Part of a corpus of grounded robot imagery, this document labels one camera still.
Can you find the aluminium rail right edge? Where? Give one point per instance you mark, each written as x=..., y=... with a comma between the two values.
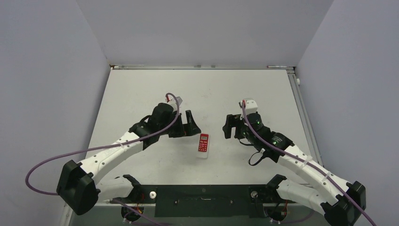
x=309, y=134

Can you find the white remote control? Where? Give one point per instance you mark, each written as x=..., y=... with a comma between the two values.
x=202, y=151

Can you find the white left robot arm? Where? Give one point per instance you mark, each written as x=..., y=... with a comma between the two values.
x=79, y=183

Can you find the aluminium rail back edge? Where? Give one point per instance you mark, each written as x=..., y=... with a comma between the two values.
x=201, y=67

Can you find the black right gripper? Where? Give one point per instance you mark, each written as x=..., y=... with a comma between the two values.
x=236, y=120

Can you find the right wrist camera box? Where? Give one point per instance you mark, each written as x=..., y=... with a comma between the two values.
x=249, y=105

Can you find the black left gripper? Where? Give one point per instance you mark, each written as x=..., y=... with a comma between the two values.
x=189, y=129

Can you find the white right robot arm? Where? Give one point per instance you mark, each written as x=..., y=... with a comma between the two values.
x=339, y=201

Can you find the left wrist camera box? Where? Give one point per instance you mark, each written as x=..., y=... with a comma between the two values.
x=174, y=103

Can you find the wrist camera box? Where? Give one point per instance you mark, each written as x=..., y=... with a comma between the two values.
x=249, y=105
x=174, y=103

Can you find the aluminium rail edge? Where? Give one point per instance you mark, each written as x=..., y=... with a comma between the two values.
x=201, y=67
x=309, y=134

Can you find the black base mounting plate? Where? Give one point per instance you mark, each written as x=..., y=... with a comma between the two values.
x=207, y=200

